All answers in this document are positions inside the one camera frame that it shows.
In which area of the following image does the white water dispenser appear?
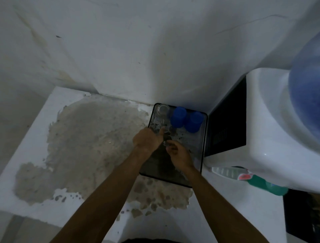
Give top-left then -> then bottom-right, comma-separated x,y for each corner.
204,67 -> 320,193

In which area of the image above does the person's right hand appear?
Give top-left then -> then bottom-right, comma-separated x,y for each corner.
165,140 -> 196,174

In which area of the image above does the blue water bottle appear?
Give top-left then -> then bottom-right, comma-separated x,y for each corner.
288,31 -> 320,141

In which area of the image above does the clear glass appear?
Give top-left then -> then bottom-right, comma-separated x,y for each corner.
161,126 -> 177,150
156,103 -> 172,126

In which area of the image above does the green plastic cup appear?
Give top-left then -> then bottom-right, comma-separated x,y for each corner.
247,174 -> 288,196

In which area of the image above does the person's left forearm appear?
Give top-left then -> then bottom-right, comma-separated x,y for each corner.
50,150 -> 151,243

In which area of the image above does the dark torn cardboard box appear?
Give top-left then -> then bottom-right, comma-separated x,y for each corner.
283,189 -> 320,243

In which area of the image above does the person's left hand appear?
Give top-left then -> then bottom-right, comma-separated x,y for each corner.
132,126 -> 166,157

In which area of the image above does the person's right forearm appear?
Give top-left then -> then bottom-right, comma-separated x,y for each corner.
185,166 -> 270,243

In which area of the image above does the person's black clothing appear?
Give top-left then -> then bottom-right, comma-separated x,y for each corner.
122,238 -> 183,243

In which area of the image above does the blue plastic cup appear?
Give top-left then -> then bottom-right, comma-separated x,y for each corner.
170,106 -> 187,129
184,111 -> 203,134

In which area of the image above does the dark transparent tray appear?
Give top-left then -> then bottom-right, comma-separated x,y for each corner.
139,102 -> 208,188

